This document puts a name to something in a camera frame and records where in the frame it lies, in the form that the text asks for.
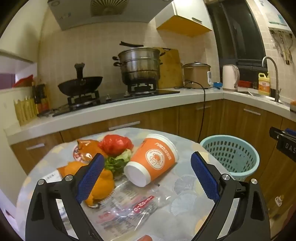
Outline white water heater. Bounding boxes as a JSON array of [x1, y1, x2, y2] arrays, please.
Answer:
[[254, 0, 292, 31]]

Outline white yellow wall cabinet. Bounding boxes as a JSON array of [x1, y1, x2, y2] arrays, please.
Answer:
[[155, 0, 213, 37]]

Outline green vegetable leaves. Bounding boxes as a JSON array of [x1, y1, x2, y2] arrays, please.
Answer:
[[105, 149, 132, 177]]

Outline hanging kitchen utensils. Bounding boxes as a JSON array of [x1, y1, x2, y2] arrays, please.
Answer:
[[270, 30, 295, 66]]

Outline yellow detergent bottle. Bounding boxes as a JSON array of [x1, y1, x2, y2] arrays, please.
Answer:
[[258, 72, 270, 96]]

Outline steel steamer pot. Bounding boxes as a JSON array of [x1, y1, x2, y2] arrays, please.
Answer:
[[112, 41, 166, 90]]

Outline black gas stove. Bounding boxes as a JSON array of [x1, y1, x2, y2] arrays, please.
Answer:
[[53, 83, 180, 117]]

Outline clear printed plastic wrapper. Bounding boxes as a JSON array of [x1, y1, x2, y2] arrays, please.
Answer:
[[92, 181, 185, 234]]

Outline red plastic bag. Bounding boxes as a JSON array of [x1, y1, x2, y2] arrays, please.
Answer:
[[97, 134, 134, 156]]

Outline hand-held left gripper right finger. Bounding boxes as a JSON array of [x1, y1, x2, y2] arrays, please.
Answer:
[[191, 152, 271, 241]]

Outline wooden cutting board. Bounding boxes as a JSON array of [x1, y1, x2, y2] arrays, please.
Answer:
[[153, 47, 184, 89]]

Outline brown rice cooker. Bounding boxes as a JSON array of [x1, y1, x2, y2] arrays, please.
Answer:
[[181, 61, 211, 90]]

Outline orange snack packet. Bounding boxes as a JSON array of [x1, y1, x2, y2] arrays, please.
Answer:
[[77, 139, 108, 164]]

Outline white electric kettle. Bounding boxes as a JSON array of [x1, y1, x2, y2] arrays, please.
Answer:
[[222, 64, 240, 91]]

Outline shell patterned tablecloth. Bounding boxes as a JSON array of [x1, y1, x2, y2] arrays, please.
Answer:
[[17, 127, 222, 241]]

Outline dark window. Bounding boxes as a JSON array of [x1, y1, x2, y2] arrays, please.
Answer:
[[206, 0, 267, 68]]

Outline yellow plastic basket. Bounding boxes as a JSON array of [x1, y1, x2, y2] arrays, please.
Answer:
[[14, 96, 37, 127]]

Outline orange paper cup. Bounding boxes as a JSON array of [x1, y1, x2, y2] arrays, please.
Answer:
[[124, 134, 179, 188]]

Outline black power cable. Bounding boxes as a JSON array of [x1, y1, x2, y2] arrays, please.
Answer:
[[174, 80, 207, 143]]

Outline range hood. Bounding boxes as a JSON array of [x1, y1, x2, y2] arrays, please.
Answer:
[[47, 0, 168, 31]]

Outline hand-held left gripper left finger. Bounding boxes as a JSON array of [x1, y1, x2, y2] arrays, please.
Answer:
[[25, 153, 105, 241]]

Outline dark sauce bottles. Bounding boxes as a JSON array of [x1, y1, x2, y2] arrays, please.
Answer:
[[32, 82, 51, 112]]

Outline steel faucet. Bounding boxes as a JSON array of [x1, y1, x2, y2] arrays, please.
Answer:
[[262, 56, 282, 102]]

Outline wooden base cabinet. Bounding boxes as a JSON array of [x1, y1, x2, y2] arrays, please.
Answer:
[[10, 99, 296, 232]]

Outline black wok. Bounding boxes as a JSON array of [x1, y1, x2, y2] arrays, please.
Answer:
[[57, 62, 103, 96]]

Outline teal plastic waste basket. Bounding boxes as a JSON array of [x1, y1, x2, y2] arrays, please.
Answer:
[[200, 135, 259, 181]]

